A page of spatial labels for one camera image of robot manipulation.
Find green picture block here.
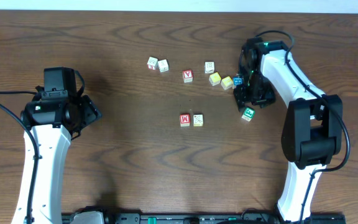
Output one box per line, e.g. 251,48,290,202
241,107,255,122

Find cream picture block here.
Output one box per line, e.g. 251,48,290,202
193,114,204,127

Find red M letter block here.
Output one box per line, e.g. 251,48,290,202
180,114,191,127

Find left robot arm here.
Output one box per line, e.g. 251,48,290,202
12,67,102,223

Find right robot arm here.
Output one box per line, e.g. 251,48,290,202
233,37,343,223

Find blue picture block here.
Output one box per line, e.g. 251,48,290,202
232,77,244,89

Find yellow block right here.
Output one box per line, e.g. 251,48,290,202
221,77,234,90

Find yellow block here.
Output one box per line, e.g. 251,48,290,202
221,77,234,90
209,72,221,86

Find yellow block left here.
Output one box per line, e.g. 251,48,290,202
209,72,221,86

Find white B letter block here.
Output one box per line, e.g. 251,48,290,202
204,62,215,74

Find red A letter block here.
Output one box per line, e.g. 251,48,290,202
182,70,193,83

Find white block red side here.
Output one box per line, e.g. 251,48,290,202
147,57,158,70

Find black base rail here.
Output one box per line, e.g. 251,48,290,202
62,210,346,224

